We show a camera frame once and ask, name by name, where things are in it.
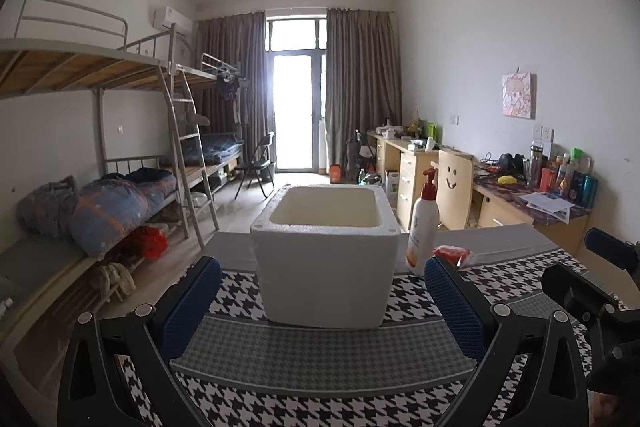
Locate white lotion pump bottle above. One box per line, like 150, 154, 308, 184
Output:
405, 168, 441, 277

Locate brown curtain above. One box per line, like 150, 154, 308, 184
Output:
196, 11, 268, 168
326, 8, 402, 168

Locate small metal bunk bed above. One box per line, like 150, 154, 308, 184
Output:
170, 52, 251, 198

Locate dark blue blanket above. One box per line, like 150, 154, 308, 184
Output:
181, 133, 243, 166

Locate grey cloth bundle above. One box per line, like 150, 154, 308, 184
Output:
16, 175, 81, 240

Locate red snack packet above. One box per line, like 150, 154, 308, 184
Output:
431, 244, 473, 268

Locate large metal bunk bed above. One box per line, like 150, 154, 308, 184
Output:
0, 0, 221, 358

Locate red plastic bag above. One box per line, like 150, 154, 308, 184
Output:
131, 225, 168, 260

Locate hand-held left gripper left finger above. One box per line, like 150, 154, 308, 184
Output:
57, 256, 223, 427

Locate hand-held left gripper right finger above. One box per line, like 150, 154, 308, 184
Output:
424, 255, 592, 427

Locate pink wall picture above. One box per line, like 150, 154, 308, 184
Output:
501, 72, 537, 119

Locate blue quilt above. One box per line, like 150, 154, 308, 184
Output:
70, 172, 178, 258

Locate white air conditioner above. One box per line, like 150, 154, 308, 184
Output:
152, 6, 193, 35

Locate black folding chair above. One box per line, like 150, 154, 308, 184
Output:
234, 132, 276, 200

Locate yellowish cloth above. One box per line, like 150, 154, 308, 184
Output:
92, 259, 133, 303

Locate glass balcony door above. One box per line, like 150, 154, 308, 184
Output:
265, 13, 331, 172

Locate wooden chair with smiley face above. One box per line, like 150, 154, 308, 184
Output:
431, 150, 476, 232

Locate row of toiletry bottles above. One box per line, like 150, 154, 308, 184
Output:
527, 142, 600, 208

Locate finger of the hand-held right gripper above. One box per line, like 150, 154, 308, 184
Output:
541, 262, 623, 325
584, 227, 640, 272

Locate houndstooth tablecloth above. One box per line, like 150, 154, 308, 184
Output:
112, 222, 640, 427

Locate plain wooden desk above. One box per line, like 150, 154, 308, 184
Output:
367, 129, 473, 212

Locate wooden desk with printed cover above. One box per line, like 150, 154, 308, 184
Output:
470, 167, 591, 258

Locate printed papers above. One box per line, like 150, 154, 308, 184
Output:
517, 191, 576, 220

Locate black headphones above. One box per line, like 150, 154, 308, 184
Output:
500, 153, 526, 180

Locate hanging dark clothes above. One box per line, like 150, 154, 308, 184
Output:
216, 74, 251, 125

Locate white foam box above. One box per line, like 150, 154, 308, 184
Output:
250, 185, 403, 328

